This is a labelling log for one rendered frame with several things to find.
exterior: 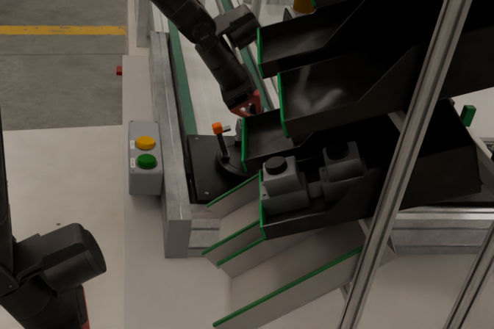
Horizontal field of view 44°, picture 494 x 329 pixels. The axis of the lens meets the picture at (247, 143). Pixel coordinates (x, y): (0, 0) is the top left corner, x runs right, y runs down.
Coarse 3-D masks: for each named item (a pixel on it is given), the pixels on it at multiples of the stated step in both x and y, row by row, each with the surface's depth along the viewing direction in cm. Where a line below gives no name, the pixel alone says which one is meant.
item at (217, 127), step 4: (212, 124) 127; (216, 124) 127; (220, 124) 127; (212, 128) 126; (216, 128) 126; (220, 128) 126; (224, 128) 128; (228, 128) 127; (216, 132) 127; (220, 132) 127; (220, 136) 128; (220, 140) 128; (220, 144) 129; (224, 144) 129; (224, 148) 130; (224, 152) 130
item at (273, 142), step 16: (272, 112) 102; (256, 128) 103; (272, 128) 102; (336, 128) 89; (256, 144) 99; (272, 144) 97; (288, 144) 96; (304, 144) 91; (320, 144) 91; (256, 160) 92
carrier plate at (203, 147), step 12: (192, 144) 138; (204, 144) 138; (216, 144) 139; (192, 156) 134; (204, 156) 134; (192, 168) 131; (204, 168) 131; (216, 168) 131; (204, 180) 127; (216, 180) 128; (228, 180) 128; (204, 192) 124; (216, 192) 124
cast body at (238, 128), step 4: (252, 104) 126; (248, 108) 127; (252, 108) 125; (264, 108) 128; (248, 112) 125; (252, 112) 125; (256, 112) 125; (240, 120) 129; (236, 124) 129; (240, 124) 127; (236, 128) 129; (240, 128) 126; (236, 132) 129; (240, 132) 126; (240, 136) 126; (240, 140) 127
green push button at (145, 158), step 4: (140, 156) 130; (144, 156) 131; (148, 156) 131; (152, 156) 131; (140, 160) 129; (144, 160) 130; (148, 160) 130; (152, 160) 130; (140, 164) 129; (144, 164) 129; (148, 164) 129; (152, 164) 129
